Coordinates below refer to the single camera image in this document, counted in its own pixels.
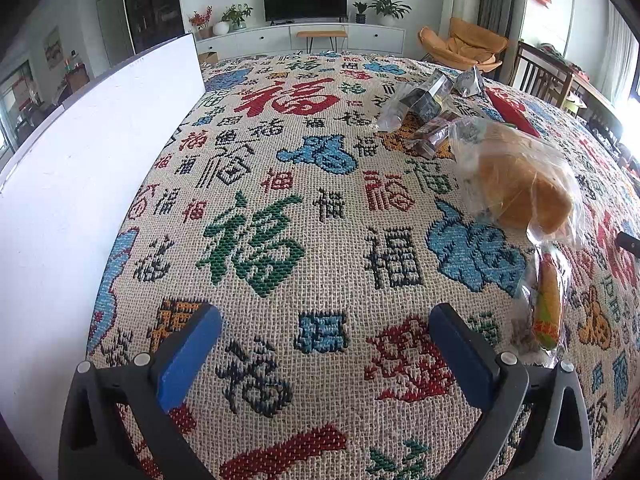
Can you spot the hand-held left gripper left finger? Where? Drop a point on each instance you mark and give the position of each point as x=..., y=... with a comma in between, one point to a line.
x=187, y=357

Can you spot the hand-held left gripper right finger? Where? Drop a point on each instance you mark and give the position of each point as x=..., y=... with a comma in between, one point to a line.
x=462, y=357

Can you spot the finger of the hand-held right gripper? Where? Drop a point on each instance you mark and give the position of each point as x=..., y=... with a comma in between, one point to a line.
x=629, y=242

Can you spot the bread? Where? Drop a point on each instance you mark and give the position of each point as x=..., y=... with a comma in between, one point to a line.
x=520, y=185

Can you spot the brown sausage stick packet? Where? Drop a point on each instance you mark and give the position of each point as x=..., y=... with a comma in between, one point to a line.
x=432, y=138

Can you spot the filled bun in clear packet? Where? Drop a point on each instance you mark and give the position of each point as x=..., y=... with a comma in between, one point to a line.
x=547, y=300

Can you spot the wooden dining table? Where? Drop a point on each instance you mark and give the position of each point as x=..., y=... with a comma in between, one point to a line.
x=592, y=95

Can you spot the red snack packet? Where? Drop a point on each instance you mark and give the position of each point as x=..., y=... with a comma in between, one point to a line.
x=510, y=108

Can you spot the dark wooden chair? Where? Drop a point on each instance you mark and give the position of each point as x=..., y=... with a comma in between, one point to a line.
x=542, y=72

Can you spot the printed woven blanket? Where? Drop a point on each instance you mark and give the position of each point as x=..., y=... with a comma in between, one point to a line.
x=320, y=200

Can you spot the white board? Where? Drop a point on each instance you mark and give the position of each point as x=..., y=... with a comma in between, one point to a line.
x=75, y=185

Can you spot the silver triangular snack packet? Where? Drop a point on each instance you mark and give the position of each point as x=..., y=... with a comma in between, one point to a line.
x=470, y=83

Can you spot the dark triangular snack packet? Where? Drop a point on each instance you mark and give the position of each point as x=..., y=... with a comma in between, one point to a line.
x=427, y=97

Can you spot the clear plastic packet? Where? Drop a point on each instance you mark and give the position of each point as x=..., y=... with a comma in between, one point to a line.
x=392, y=110

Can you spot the orange lounge chair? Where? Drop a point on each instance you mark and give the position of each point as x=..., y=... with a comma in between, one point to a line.
x=465, y=42

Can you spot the white television cabinet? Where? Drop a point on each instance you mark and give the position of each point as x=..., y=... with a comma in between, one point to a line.
x=270, y=40

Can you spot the white round vase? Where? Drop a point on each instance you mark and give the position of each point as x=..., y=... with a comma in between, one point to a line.
x=221, y=28

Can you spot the large plant in white pot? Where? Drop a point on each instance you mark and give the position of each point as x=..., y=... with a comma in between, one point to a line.
x=387, y=7

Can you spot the red flower plant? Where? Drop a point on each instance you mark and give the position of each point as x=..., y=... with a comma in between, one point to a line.
x=201, y=19

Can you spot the green plant in glass pot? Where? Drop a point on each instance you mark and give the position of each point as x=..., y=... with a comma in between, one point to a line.
x=239, y=12

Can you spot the small wooden stool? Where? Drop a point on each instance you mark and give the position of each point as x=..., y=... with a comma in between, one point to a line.
x=321, y=34

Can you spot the small plant in dark pot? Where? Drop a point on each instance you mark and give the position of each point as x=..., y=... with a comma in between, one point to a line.
x=360, y=12

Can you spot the dark glass cabinet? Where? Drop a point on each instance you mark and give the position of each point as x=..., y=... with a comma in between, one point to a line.
x=150, y=0

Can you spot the black television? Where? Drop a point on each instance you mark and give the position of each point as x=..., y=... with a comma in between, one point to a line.
x=305, y=0

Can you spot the framed wall picture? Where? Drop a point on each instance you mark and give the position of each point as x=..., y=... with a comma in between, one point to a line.
x=53, y=49

